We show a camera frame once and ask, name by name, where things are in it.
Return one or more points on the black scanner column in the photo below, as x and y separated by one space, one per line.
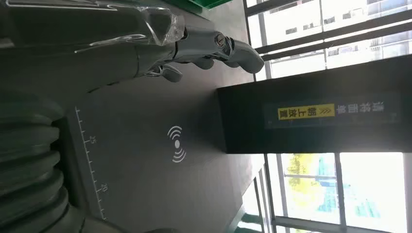
244 128

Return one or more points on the dark grey scanner base pad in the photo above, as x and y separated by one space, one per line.
145 180

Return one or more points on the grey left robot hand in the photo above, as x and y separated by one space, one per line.
96 64

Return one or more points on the dark window frame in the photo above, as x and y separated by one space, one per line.
322 34

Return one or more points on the green plastic crate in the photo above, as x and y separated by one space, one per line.
199 4

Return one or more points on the yellow and black column label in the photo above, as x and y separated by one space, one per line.
305 112

